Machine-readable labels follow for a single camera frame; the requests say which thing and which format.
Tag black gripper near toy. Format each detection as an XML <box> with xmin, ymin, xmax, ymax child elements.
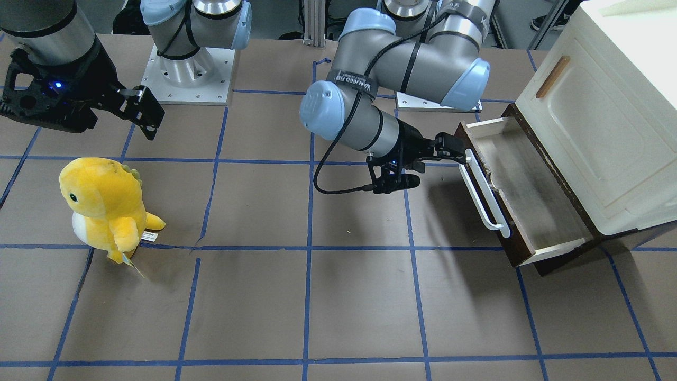
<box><xmin>1</xmin><ymin>37</ymin><xmax>165</xmax><ymax>141</ymax></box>

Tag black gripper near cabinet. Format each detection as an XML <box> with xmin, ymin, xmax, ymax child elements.
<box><xmin>366</xmin><ymin>120</ymin><xmax>466</xmax><ymax>194</ymax></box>

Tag white drawer handle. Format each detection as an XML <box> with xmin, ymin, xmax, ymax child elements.
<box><xmin>459</xmin><ymin>149</ymin><xmax>511</xmax><ymax>238</ymax></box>

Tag dark brown wooden drawer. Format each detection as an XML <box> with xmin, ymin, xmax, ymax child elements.
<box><xmin>455</xmin><ymin>103</ymin><xmax>654</xmax><ymax>277</ymax></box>

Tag grey robot arm near cabinet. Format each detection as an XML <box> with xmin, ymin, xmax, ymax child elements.
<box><xmin>300</xmin><ymin>1</ymin><xmax>497</xmax><ymax>194</ymax></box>

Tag grey robot arm near toy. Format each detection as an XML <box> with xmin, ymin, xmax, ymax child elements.
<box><xmin>2</xmin><ymin>1</ymin><xmax>252</xmax><ymax>140</ymax></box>

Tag yellow plush dinosaur toy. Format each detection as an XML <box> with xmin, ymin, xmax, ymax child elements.
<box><xmin>58</xmin><ymin>157</ymin><xmax>166</xmax><ymax>268</ymax></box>

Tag cream plastic cabinet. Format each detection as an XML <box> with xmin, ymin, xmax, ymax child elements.
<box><xmin>516</xmin><ymin>1</ymin><xmax>676</xmax><ymax>235</ymax></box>

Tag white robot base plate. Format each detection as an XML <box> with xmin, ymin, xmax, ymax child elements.
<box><xmin>394</xmin><ymin>91</ymin><xmax>484</xmax><ymax>113</ymax></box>

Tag wooden cabinet door handle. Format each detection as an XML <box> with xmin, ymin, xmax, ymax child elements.
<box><xmin>535</xmin><ymin>55</ymin><xmax>571</xmax><ymax>99</ymax></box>

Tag aluminium frame post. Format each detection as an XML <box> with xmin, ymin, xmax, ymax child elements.
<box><xmin>302</xmin><ymin>0</ymin><xmax>328</xmax><ymax>50</ymax></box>

